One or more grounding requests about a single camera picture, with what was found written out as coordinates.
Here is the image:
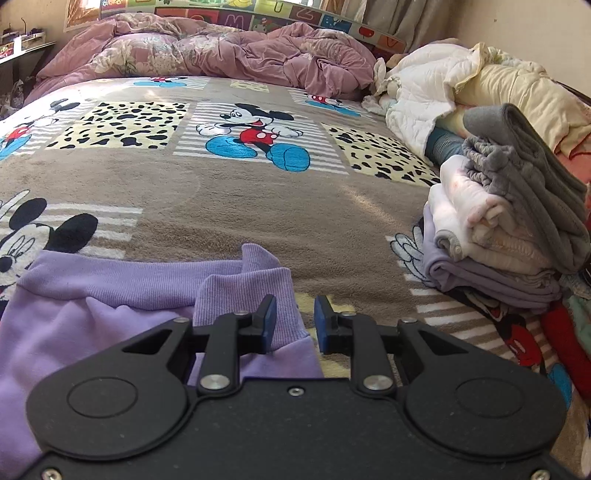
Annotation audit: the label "teal striped cloth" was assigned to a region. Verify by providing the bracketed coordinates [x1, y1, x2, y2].
[424, 126, 468, 168]

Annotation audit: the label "grey curtain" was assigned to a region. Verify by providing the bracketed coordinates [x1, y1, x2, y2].
[323, 0, 463, 43]

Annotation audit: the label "window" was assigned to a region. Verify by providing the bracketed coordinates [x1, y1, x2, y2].
[64, 0, 103, 34]

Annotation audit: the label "dark desk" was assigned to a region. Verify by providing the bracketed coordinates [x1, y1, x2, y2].
[0, 39, 57, 86]

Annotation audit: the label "cartoon mouse printed blanket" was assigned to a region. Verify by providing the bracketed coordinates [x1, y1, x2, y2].
[0, 74, 591, 462]

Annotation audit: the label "pink quilt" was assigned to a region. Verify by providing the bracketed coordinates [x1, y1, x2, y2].
[554, 136, 591, 186]

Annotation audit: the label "cream quilt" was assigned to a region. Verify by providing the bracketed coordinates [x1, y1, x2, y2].
[455, 42, 591, 155]

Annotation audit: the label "pink floral duvet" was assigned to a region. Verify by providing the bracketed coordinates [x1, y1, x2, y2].
[23, 11, 389, 103]

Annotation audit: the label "stack of colourful folded clothes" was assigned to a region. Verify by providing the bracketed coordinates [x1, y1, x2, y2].
[538, 270, 591, 404]

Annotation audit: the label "purple sweatshirt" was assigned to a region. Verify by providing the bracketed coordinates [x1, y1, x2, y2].
[0, 244, 325, 480]

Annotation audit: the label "grey folded pants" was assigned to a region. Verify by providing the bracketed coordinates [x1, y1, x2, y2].
[462, 103, 591, 274]

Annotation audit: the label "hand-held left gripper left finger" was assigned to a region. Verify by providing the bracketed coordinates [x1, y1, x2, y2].
[121, 294, 279, 398]

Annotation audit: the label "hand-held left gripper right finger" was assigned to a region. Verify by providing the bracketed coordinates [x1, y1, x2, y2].
[314, 294, 471, 398]

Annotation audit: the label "colourful alphabet play mat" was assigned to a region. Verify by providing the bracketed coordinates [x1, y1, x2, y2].
[99, 0, 408, 52]

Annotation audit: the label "grey plastic bag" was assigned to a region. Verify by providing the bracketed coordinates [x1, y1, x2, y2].
[0, 78, 29, 121]

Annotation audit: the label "lilac folded garment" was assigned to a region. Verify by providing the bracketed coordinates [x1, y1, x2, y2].
[422, 203, 563, 315]

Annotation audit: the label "pale pink folded garment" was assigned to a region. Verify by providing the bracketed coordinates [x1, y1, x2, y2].
[427, 154, 557, 274]

